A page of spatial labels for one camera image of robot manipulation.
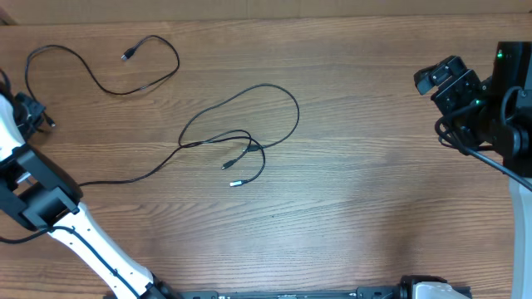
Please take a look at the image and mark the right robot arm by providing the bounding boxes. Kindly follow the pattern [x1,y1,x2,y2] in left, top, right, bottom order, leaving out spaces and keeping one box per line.
[413,42,531,298]

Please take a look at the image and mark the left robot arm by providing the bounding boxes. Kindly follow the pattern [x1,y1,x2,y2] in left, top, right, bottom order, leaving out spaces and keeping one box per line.
[1,75,179,298]

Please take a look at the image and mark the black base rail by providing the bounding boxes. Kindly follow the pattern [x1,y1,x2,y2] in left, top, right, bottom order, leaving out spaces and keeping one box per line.
[103,274,473,299]

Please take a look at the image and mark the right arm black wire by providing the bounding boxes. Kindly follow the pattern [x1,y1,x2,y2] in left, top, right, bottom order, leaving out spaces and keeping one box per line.
[434,85,532,193]

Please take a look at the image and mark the black multi-head charging cable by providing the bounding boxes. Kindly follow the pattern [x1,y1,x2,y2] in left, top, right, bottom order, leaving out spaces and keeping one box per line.
[77,82,301,189]

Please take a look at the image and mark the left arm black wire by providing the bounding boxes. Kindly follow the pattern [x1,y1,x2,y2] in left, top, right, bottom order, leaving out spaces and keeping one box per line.
[0,226,145,299]

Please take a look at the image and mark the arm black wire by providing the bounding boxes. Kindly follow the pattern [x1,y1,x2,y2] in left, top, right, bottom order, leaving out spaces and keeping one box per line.
[0,226,145,299]
[434,85,532,193]

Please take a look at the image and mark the thin black USB cable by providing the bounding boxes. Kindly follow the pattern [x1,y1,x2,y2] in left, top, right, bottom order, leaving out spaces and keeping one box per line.
[23,34,181,128]

